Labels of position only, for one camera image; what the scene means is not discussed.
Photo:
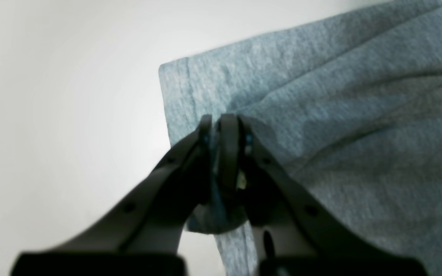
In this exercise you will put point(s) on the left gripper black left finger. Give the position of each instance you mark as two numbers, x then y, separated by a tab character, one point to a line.
141	234

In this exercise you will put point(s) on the grey T-shirt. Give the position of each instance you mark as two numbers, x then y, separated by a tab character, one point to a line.
350	106

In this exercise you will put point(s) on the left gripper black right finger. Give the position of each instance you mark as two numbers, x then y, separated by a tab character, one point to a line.
294	234

